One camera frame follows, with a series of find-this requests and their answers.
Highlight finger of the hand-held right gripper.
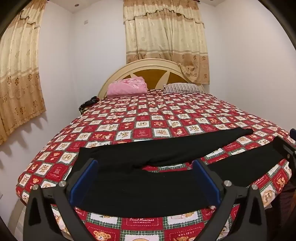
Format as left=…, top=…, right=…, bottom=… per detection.
left=272, top=136, right=296, bottom=168

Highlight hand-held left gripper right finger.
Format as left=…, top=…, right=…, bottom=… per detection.
left=192, top=159, right=269, bottom=241

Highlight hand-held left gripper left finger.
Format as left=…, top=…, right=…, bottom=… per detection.
left=23, top=158, right=100, bottom=241

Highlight black pants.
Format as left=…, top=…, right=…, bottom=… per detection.
left=50, top=128, right=292, bottom=219

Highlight black bag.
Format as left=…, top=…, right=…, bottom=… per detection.
left=78, top=96, right=100, bottom=114

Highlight red teddy bear printed bedspread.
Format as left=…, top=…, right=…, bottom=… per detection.
left=16, top=89, right=296, bottom=241

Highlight striped pillow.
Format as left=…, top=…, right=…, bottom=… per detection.
left=163, top=83, right=205, bottom=94

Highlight pink pillow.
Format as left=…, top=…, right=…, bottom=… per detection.
left=107, top=77, right=148, bottom=98

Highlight cream wooden headboard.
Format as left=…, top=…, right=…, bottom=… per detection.
left=97, top=58, right=205, bottom=98

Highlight beige floral curtain with valance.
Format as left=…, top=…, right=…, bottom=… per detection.
left=122, top=0, right=210, bottom=85

